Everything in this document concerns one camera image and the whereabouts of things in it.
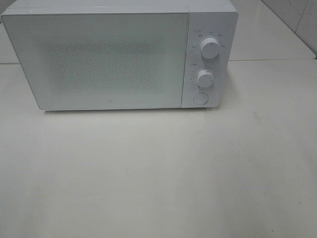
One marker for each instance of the white microwave door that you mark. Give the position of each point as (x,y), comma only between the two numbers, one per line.
(99,61)

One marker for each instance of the round white door button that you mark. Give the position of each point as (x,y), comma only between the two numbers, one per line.
(200,98)

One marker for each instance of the white microwave oven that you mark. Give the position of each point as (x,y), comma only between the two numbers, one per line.
(205,18)

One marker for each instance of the white microwave knob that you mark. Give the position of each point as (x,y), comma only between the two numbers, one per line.
(209,47)
(205,78)

